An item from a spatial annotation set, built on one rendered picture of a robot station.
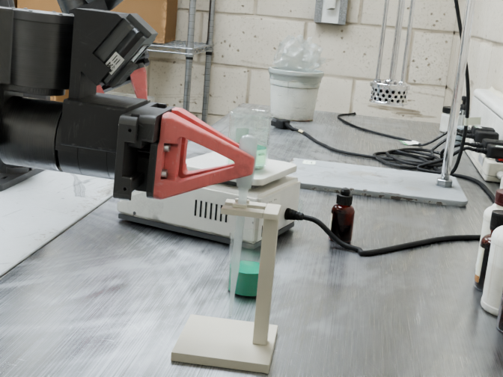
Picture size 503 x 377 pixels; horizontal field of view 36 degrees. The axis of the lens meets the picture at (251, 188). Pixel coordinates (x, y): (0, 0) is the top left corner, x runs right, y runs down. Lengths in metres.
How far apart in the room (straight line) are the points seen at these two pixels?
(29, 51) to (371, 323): 0.39
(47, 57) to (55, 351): 0.23
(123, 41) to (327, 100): 2.77
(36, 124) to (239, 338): 0.24
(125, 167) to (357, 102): 2.79
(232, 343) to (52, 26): 0.29
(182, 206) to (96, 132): 0.35
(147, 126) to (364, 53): 2.78
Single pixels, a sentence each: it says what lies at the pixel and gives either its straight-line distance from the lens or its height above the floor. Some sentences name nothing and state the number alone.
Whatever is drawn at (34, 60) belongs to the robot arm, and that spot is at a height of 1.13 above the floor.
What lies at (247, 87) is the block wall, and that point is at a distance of 3.39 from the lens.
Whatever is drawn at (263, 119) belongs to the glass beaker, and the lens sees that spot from 0.91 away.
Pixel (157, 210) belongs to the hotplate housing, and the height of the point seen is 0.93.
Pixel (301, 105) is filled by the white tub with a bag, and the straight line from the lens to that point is 1.94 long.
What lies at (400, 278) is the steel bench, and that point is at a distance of 0.88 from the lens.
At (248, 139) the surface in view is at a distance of 0.61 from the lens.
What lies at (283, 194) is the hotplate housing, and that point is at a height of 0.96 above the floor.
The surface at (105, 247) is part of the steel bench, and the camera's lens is 0.90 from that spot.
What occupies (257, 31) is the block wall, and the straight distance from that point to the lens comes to 3.36.
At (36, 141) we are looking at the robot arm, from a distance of 0.63.
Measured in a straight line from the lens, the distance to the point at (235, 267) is 0.64.
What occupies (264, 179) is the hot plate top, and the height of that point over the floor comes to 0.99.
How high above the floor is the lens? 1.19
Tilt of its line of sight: 14 degrees down
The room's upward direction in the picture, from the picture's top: 5 degrees clockwise
